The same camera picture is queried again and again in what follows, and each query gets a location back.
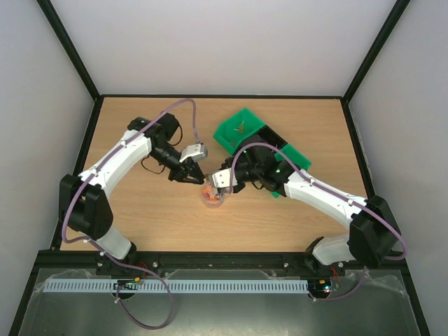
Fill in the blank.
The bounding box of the green bin with square lollipops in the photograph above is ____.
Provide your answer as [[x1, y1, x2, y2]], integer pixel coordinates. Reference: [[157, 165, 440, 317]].
[[213, 108, 265, 155]]

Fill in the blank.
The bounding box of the black bin with swirl lollipops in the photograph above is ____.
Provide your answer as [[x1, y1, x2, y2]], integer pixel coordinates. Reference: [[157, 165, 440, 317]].
[[254, 125, 288, 149]]

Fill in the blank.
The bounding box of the green bin with gummy candies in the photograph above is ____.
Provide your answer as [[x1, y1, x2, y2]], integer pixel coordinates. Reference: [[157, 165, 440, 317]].
[[268, 143, 312, 176]]

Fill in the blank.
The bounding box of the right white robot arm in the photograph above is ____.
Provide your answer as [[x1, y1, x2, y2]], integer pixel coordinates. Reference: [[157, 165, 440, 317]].
[[211, 142, 407, 274]]

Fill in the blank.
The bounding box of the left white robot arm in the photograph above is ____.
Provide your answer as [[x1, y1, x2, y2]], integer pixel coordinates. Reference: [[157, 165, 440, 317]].
[[59, 113, 207, 260]]

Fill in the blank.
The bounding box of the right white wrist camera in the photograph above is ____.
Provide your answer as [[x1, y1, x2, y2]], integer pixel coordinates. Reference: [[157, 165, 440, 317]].
[[210, 168, 233, 188]]

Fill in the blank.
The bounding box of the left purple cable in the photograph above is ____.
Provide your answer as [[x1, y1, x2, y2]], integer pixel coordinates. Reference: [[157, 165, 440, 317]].
[[61, 99, 197, 330]]

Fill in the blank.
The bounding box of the white slotted cable duct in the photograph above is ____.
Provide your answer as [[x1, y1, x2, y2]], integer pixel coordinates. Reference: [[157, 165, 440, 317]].
[[43, 279, 309, 294]]

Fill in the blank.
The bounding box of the black aluminium frame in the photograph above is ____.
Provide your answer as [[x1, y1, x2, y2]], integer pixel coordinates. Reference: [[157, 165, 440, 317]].
[[8, 0, 431, 336]]

